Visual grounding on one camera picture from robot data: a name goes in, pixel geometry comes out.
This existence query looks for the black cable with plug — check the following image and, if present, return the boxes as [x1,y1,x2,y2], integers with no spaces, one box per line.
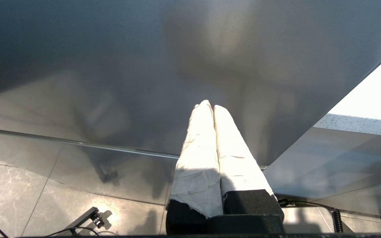
[278,198,338,212]

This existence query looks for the tall white-sided grey cabinet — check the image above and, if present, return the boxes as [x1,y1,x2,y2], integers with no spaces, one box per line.
[0,0,381,170]

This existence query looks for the black metal bracket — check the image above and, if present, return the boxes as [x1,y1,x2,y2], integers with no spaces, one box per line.
[66,207,105,237]

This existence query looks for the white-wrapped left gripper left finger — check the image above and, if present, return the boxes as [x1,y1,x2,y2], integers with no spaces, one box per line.
[166,100,224,235]

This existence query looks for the grey under-counter cabinet front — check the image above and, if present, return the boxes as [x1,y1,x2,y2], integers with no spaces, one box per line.
[265,127,381,218]

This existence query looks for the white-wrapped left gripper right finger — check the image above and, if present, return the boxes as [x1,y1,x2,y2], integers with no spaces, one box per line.
[213,105,285,221]

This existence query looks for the black coiled cable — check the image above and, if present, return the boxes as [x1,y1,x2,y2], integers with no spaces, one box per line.
[331,208,344,233]

